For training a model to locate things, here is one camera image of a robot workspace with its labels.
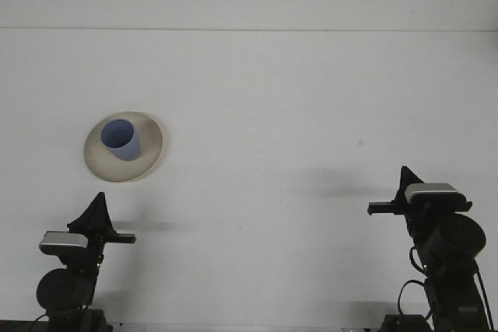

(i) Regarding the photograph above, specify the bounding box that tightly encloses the pale round plate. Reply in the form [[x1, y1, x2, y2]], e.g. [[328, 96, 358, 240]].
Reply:
[[82, 110, 169, 183]]

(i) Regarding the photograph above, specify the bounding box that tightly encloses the pale blue cup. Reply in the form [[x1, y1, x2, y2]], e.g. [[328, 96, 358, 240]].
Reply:
[[100, 118, 142, 163]]

